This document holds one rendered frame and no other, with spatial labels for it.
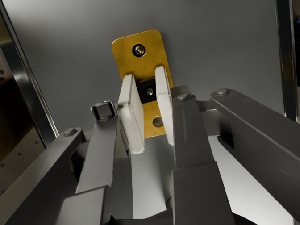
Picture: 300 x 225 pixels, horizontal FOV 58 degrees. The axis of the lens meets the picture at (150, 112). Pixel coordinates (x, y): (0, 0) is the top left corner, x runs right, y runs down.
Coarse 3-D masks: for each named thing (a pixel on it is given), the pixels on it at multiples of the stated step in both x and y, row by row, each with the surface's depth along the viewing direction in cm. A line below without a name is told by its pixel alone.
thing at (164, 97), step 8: (160, 72) 18; (160, 80) 16; (160, 88) 15; (168, 88) 15; (160, 96) 14; (168, 96) 14; (160, 104) 14; (168, 104) 14; (168, 112) 14; (168, 120) 14; (168, 128) 14; (168, 136) 15
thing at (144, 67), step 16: (144, 32) 20; (112, 48) 20; (128, 48) 20; (160, 48) 20; (128, 64) 21; (144, 64) 21; (160, 64) 21; (144, 80) 20; (144, 96) 21; (144, 112) 22; (160, 112) 22; (144, 128) 23; (160, 128) 23
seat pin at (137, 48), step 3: (138, 45) 20; (141, 45) 21; (135, 48) 20; (138, 48) 20; (141, 48) 20; (144, 48) 21; (135, 51) 20; (138, 51) 20; (141, 51) 20; (144, 51) 20; (138, 54) 21; (141, 54) 21
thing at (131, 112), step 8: (128, 80) 19; (128, 88) 17; (136, 88) 20; (120, 96) 16; (128, 96) 15; (136, 96) 18; (120, 104) 14; (128, 104) 14; (136, 104) 17; (120, 112) 14; (128, 112) 14; (136, 112) 16; (128, 120) 14; (136, 120) 15; (128, 128) 14; (136, 128) 15; (128, 136) 15; (136, 136) 15; (136, 144) 15; (136, 152) 15
